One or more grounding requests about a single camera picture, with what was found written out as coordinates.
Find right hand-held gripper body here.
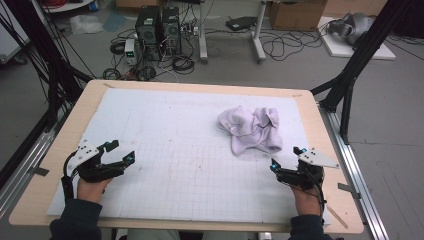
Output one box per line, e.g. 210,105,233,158
276,148,340,191

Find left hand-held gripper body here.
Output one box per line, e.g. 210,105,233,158
66,139,126,184

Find lilac printed towel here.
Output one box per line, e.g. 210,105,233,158
217,105,284,157

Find person's left hand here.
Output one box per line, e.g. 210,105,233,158
77,176,114,204

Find person's right hand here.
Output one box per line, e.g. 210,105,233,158
291,184,323,217

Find white foam mat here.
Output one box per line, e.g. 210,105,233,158
46,87,332,227

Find thin wooden stick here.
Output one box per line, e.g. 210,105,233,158
325,203,349,230

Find person's legs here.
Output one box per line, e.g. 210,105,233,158
126,229,249,240

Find white power supply box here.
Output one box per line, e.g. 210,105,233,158
124,38,138,66

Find white floor board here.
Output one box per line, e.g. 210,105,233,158
318,16,397,61

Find large black computer tower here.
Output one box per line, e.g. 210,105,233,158
134,5,163,62

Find white desk leg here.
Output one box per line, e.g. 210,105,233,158
198,0,209,64
251,0,268,64

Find clear plastic bag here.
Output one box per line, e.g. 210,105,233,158
69,14,104,36

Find slim black computer tower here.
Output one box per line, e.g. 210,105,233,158
161,6,183,56

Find large cardboard box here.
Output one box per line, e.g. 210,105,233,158
268,0,329,32

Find grey rounded machine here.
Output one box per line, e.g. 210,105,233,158
326,12,376,46

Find flat black device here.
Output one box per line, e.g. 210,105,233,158
225,15,258,32

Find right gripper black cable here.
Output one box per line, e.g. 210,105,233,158
306,169,327,214

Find aluminium rail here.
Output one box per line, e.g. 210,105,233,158
318,103,391,240
0,109,68,218

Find black metal frame stand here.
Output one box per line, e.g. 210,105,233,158
309,0,414,145
0,0,94,133

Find coiled black floor cable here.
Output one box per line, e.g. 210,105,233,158
172,55,196,75

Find long black floor cable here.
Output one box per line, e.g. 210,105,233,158
259,29,324,62

